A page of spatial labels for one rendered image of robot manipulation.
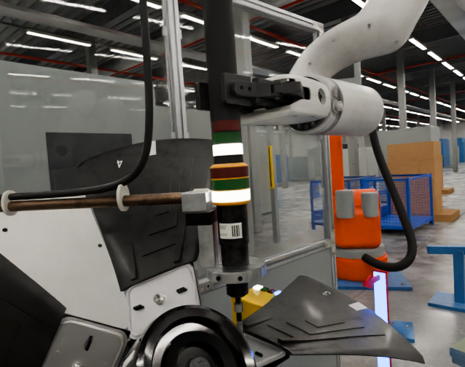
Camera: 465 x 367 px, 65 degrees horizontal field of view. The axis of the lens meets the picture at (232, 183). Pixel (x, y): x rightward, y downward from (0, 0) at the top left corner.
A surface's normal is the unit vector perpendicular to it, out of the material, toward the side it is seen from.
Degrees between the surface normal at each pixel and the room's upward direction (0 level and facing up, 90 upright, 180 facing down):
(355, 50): 149
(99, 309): 50
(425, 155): 90
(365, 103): 88
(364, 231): 90
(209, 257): 90
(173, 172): 46
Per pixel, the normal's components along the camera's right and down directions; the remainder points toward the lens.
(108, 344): 0.27, 0.09
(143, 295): -0.35, -0.53
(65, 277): 0.47, -0.65
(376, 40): -0.45, 0.76
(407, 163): -0.67, 0.08
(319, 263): 0.67, 0.00
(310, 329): 0.15, -0.99
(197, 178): -0.07, -0.69
